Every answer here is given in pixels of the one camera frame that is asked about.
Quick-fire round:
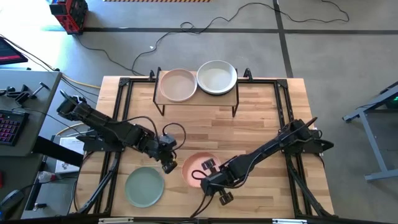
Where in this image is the wooden shelf with black legs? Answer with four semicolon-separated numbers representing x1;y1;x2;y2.
152;67;240;118

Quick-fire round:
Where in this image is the silver metal bracket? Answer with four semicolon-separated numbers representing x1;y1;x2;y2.
272;218;308;224
98;217;134;224

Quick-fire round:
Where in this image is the grey desk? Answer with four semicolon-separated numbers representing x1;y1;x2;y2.
0;70;63;218

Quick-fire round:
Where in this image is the grey metal table frame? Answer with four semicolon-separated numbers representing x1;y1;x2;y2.
341;81;398;183

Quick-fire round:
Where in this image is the dark computer monitor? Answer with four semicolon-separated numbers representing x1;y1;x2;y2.
0;36;29;65

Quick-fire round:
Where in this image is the black beam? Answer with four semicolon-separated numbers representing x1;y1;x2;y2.
32;136;85;167

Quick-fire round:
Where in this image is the pale grey plate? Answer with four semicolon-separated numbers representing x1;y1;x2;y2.
196;60;239;96

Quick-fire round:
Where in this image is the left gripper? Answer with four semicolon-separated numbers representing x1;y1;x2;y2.
147;134;178;175

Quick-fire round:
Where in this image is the terracotta orange plate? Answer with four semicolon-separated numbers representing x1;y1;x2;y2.
182;151;223;189

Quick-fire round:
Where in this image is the black aluminium table frame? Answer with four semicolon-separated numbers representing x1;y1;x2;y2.
74;70;335;218

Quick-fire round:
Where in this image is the white box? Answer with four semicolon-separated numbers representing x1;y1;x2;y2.
54;136;85;174

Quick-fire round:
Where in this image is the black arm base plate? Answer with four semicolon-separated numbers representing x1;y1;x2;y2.
83;136;125;152
278;129;335;155

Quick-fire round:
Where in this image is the black keyboard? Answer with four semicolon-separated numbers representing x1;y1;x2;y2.
0;108;30;147

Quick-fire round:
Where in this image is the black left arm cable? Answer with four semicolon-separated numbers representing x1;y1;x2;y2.
121;115;187;153

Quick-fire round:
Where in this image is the long black floor cable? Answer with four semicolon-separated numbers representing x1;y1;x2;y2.
130;1;351;77

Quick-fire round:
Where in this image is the clear plastic bottle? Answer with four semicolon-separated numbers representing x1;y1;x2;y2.
36;170;63;184

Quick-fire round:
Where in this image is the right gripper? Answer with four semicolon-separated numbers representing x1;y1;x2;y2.
200;157;242;206

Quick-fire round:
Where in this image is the teal green plate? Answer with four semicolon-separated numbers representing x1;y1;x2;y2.
124;166;165;208

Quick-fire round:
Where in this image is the red and black toolbox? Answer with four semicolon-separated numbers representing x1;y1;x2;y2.
49;0;89;35

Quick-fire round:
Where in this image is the black clamp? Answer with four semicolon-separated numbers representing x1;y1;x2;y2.
0;82;50;105

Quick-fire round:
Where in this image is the beige plate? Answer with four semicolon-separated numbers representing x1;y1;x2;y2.
159;68;198;103

